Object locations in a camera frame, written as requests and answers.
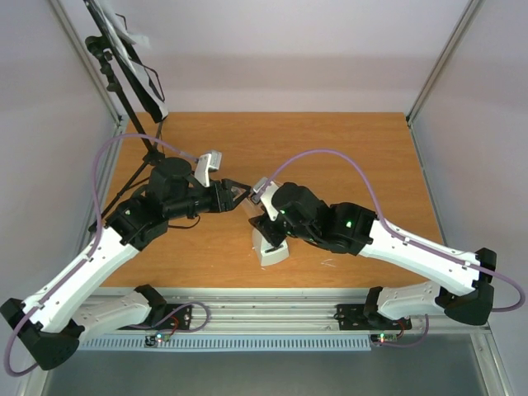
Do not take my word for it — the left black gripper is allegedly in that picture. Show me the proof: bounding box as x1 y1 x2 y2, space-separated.
167 179 248 220

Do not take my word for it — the white metronome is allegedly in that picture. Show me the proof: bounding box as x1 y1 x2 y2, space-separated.
252 229 290 267

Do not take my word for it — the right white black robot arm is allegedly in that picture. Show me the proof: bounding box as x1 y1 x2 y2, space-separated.
249 179 497 328

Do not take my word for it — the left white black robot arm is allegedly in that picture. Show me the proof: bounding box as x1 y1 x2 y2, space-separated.
1 155 251 370

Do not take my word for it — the black music stand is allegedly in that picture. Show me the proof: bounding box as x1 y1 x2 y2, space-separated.
84 0 174 234

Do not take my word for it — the left small circuit board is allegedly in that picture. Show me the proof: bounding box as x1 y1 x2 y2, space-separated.
144 333 172 348

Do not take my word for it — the small circuit board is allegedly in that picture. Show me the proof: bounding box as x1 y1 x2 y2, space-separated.
144 333 172 348
370 332 399 345

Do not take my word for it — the right small circuit board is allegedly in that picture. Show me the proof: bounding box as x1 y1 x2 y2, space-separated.
370 332 399 345

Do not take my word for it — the white sheet music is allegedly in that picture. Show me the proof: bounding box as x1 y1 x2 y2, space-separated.
98 1 151 49

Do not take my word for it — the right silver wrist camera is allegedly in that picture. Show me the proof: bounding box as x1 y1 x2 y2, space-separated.
250 177 281 221

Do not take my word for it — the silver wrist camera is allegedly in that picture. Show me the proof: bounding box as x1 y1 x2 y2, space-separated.
250 177 281 221
194 150 223 187

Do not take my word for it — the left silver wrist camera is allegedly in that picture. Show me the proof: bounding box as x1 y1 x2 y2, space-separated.
194 150 223 187

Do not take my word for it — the aluminium frame rail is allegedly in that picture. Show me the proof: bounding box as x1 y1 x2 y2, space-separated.
39 288 492 334

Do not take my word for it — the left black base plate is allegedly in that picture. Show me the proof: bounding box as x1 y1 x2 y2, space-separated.
120 302 211 332

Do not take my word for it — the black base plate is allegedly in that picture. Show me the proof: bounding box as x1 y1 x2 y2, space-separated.
333 304 413 331
120 302 211 332

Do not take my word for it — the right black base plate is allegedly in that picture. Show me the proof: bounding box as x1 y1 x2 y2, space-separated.
333 304 413 331

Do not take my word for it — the grey slotted cable duct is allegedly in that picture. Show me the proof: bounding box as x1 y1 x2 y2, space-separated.
79 334 370 353

